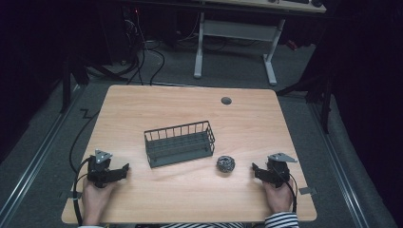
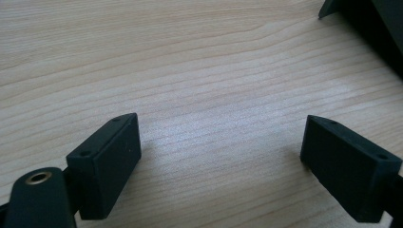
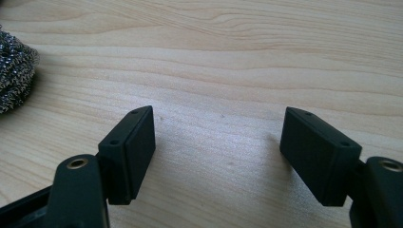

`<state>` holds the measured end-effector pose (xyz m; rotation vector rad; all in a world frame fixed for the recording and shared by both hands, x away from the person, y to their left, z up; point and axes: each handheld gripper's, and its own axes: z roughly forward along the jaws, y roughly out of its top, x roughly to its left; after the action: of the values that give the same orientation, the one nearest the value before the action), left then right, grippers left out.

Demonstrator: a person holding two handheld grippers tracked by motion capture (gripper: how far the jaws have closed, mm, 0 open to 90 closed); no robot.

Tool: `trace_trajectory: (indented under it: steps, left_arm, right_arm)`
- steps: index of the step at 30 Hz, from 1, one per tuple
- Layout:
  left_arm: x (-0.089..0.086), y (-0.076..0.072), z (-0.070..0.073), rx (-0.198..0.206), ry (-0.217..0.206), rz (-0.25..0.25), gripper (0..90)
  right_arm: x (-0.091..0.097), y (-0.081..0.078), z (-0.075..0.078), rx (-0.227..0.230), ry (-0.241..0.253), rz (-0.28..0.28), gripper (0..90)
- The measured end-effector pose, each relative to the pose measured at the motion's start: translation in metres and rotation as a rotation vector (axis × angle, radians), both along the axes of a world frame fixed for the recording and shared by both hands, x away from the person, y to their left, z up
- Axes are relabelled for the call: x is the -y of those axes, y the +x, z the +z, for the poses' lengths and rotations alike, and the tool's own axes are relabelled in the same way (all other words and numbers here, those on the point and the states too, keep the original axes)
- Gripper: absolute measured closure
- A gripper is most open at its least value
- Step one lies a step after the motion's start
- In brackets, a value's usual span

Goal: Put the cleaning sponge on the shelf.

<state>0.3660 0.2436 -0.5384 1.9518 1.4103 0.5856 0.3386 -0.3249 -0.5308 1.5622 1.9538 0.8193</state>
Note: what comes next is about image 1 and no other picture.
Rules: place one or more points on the grey table grommet hole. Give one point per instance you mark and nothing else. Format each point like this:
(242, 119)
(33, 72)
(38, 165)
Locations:
(226, 101)

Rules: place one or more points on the white-legged background desk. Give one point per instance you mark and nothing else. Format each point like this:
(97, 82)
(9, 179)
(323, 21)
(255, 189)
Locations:
(237, 30)

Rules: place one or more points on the person's striped sleeve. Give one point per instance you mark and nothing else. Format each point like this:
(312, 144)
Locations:
(282, 220)
(90, 226)

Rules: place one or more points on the person's right hand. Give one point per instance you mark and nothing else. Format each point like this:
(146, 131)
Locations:
(278, 198)

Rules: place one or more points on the person's left hand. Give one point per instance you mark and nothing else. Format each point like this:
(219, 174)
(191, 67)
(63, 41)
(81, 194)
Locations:
(96, 199)

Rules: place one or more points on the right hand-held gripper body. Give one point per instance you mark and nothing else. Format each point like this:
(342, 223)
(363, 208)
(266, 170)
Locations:
(278, 171)

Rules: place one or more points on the person's striped left sleeve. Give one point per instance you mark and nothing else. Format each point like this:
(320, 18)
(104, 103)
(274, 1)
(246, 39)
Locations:
(90, 226)

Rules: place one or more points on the grey tape piece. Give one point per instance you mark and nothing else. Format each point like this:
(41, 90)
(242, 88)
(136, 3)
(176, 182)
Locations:
(307, 190)
(75, 195)

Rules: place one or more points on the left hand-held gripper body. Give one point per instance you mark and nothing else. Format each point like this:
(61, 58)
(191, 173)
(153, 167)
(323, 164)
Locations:
(99, 169)

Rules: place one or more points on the metal floor rail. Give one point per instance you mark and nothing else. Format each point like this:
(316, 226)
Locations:
(335, 161)
(34, 164)

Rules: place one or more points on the person's striped right sleeve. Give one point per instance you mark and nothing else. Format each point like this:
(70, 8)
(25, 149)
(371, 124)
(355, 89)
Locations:
(282, 220)

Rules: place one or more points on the black metal stand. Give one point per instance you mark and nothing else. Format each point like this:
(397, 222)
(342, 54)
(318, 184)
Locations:
(323, 98)
(68, 82)

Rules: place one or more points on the steel wool scouring ball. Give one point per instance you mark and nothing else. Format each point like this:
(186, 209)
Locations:
(226, 163)

